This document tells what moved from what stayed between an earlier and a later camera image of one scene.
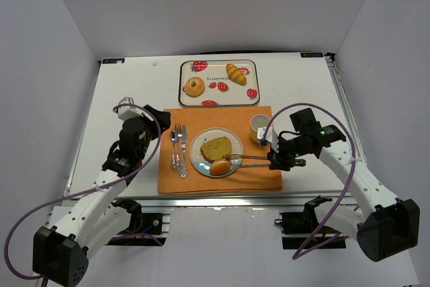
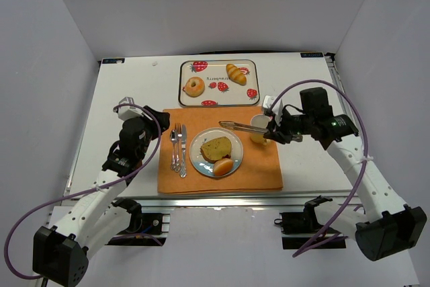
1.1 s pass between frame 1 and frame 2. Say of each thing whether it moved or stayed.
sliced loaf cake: stayed
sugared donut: stayed
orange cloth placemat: stayed
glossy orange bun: moved
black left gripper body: stayed
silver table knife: stayed
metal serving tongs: moved
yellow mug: stayed
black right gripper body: moved
